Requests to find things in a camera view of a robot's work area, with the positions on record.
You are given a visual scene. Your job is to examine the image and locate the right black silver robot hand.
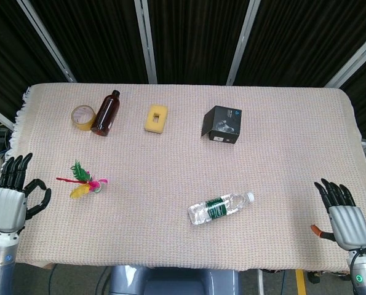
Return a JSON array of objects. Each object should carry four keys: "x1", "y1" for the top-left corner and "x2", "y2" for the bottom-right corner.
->
[{"x1": 311, "y1": 178, "x2": 366, "y2": 250}]

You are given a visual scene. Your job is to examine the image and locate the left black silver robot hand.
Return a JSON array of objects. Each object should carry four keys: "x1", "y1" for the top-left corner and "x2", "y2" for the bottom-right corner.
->
[{"x1": 0, "y1": 152, "x2": 52, "y2": 234}]

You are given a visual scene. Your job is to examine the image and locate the colourful feather shuttlecock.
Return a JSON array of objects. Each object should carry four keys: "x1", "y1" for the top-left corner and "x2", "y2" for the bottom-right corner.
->
[{"x1": 55, "y1": 159, "x2": 109, "y2": 200}]

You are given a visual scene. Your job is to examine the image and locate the yellow adhesive tape roll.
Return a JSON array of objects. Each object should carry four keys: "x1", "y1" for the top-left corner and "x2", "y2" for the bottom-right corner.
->
[{"x1": 71, "y1": 104, "x2": 97, "y2": 132}]

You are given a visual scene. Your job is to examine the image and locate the clear green-label water bottle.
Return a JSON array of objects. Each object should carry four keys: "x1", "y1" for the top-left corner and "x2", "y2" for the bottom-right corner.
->
[{"x1": 187, "y1": 191, "x2": 255, "y2": 226}]

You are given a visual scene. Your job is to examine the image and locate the brown plastic bottle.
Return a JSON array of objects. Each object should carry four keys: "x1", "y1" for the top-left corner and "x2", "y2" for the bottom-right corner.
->
[{"x1": 90, "y1": 89, "x2": 121, "y2": 137}]

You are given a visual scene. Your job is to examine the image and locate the black cardboard box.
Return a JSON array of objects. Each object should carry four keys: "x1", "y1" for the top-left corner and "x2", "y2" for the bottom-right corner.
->
[{"x1": 201, "y1": 105, "x2": 243, "y2": 145}]

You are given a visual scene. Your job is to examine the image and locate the beige woven tablecloth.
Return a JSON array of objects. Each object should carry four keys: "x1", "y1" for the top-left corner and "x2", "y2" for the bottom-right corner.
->
[{"x1": 4, "y1": 82, "x2": 366, "y2": 273}]

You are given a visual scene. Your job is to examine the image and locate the yellow sponge with hole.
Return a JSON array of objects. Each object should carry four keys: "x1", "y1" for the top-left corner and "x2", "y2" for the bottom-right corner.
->
[{"x1": 144, "y1": 104, "x2": 169, "y2": 134}]

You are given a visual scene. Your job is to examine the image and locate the grey-blue robot torso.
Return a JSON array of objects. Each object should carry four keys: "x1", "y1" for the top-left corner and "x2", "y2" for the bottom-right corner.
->
[{"x1": 108, "y1": 264, "x2": 242, "y2": 295}]

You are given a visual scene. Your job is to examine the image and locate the black pleated curtain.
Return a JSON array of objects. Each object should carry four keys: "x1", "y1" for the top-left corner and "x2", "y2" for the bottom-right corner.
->
[{"x1": 0, "y1": 0, "x2": 366, "y2": 142}]

